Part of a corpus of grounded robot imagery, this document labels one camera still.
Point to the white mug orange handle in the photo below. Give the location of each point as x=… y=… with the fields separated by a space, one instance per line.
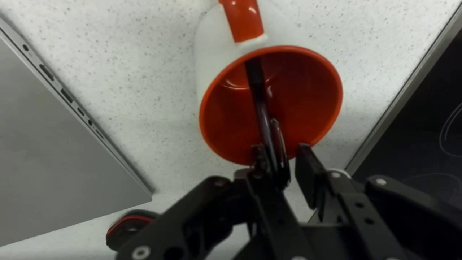
x=301 y=88

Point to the black induction cooktop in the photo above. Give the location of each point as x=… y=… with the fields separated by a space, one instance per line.
x=417 y=140

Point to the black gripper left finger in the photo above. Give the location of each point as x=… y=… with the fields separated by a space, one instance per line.
x=202 y=218

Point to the black pen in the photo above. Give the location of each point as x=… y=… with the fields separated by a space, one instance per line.
x=270 y=131

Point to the silver closed laptop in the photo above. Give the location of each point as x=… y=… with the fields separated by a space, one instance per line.
x=57 y=167

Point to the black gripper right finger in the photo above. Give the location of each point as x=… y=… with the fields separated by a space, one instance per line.
x=379 y=218

